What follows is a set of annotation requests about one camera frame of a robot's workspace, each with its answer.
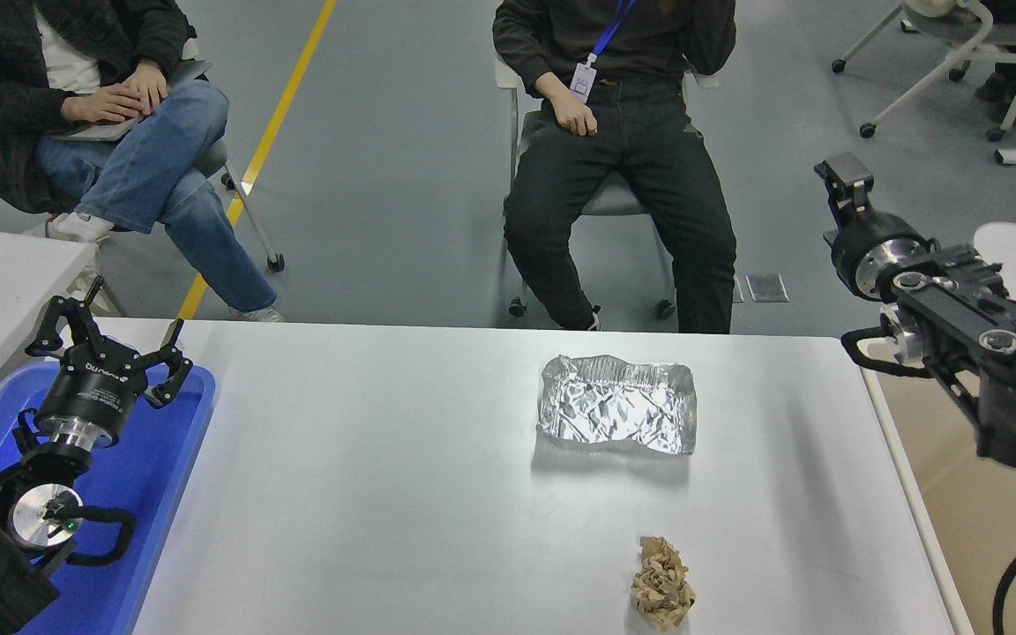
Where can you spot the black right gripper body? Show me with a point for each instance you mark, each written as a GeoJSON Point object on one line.
{"type": "Point", "coordinates": [852, 256]}

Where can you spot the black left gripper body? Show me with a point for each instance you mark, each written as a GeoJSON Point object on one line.
{"type": "Point", "coordinates": [89, 392]}

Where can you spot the foil tray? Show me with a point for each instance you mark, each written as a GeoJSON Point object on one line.
{"type": "Point", "coordinates": [618, 406]}

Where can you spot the person's right hand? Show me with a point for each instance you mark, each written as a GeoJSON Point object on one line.
{"type": "Point", "coordinates": [107, 106]}
{"type": "Point", "coordinates": [577, 115]}

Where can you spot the person's left hand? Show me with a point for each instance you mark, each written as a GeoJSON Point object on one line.
{"type": "Point", "coordinates": [146, 81]}

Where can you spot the metal floor outlet cover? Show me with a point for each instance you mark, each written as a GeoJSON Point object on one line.
{"type": "Point", "coordinates": [766, 288]}

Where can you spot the blue plastic tray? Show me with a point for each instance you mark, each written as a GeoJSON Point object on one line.
{"type": "Point", "coordinates": [155, 476]}

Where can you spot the grey office chair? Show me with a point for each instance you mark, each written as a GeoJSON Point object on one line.
{"type": "Point", "coordinates": [618, 198]}
{"type": "Point", "coordinates": [1002, 33]}
{"type": "Point", "coordinates": [215, 159]}

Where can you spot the grey laptop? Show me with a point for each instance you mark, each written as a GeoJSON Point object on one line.
{"type": "Point", "coordinates": [190, 75]}

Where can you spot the large pale bin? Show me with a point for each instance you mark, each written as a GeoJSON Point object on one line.
{"type": "Point", "coordinates": [958, 529]}

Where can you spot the crumpled tan paper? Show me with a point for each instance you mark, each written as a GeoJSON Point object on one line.
{"type": "Point", "coordinates": [662, 582]}

